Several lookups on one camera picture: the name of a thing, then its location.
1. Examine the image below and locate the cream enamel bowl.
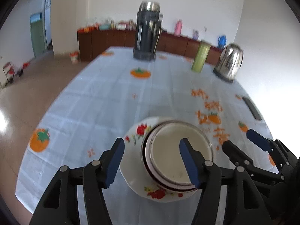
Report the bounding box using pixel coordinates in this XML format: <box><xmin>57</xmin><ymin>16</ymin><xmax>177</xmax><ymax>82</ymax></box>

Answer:
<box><xmin>146</xmin><ymin>121</ymin><xmax>215</xmax><ymax>186</ymax></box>

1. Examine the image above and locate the red flower white plate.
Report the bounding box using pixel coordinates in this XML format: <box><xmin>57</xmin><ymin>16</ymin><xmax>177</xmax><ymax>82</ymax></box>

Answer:
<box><xmin>119</xmin><ymin>117</ymin><xmax>196</xmax><ymax>203</ymax></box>

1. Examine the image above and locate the stainless steel bowl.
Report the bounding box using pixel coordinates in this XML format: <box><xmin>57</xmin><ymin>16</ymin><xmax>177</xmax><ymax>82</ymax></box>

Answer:
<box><xmin>140</xmin><ymin>123</ymin><xmax>199</xmax><ymax>192</ymax></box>

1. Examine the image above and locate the black smartphone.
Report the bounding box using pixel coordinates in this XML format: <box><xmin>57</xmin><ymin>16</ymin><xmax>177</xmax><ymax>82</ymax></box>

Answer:
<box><xmin>243</xmin><ymin>97</ymin><xmax>262</xmax><ymax>121</ymax></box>

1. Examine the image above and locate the persimmon print tablecloth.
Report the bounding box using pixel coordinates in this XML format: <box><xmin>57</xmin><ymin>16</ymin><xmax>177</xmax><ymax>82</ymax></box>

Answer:
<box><xmin>15</xmin><ymin>47</ymin><xmax>277</xmax><ymax>212</ymax></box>

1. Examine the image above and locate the stainless electric kettle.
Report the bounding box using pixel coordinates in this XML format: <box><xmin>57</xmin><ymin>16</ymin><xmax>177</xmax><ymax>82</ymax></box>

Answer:
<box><xmin>213</xmin><ymin>43</ymin><xmax>244</xmax><ymax>83</ymax></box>

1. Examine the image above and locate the green tumbler bottle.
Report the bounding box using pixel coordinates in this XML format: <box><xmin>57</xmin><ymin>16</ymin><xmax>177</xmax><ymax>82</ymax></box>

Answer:
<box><xmin>191</xmin><ymin>41</ymin><xmax>211</xmax><ymax>73</ymax></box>

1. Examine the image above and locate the blue thermos jug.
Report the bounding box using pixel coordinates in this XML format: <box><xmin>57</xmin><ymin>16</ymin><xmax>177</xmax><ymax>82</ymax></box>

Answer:
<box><xmin>217</xmin><ymin>35</ymin><xmax>227</xmax><ymax>50</ymax></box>

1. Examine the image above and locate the red folding chair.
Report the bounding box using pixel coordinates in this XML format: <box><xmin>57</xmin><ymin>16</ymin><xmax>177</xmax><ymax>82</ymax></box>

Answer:
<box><xmin>2</xmin><ymin>62</ymin><xmax>16</xmax><ymax>83</ymax></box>

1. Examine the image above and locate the white orange bucket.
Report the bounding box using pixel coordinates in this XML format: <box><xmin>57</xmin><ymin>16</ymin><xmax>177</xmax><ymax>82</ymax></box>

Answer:
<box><xmin>70</xmin><ymin>51</ymin><xmax>79</xmax><ymax>64</ymax></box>

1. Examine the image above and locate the pink thermos bottle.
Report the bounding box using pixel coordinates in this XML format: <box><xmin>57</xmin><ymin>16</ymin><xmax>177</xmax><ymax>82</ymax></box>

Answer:
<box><xmin>174</xmin><ymin>19</ymin><xmax>183</xmax><ymax>36</ymax></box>

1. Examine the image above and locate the green door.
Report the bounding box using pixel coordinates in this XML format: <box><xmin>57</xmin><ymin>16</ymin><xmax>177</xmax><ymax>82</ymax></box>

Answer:
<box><xmin>30</xmin><ymin>13</ymin><xmax>47</xmax><ymax>57</ymax></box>

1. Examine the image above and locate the dark wooden sideboard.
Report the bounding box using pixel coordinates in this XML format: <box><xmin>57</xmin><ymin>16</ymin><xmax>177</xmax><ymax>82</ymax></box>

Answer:
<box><xmin>77</xmin><ymin>27</ymin><xmax>226</xmax><ymax>66</ymax></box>

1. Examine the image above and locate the large dark thermos flask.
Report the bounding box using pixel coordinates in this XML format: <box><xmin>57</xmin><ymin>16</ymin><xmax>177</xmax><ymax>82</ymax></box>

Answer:
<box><xmin>133</xmin><ymin>1</ymin><xmax>163</xmax><ymax>61</ymax></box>

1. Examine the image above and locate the teal basin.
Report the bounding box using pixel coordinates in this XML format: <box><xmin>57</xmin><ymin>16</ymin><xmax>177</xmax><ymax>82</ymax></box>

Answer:
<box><xmin>99</xmin><ymin>23</ymin><xmax>111</xmax><ymax>31</ymax></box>

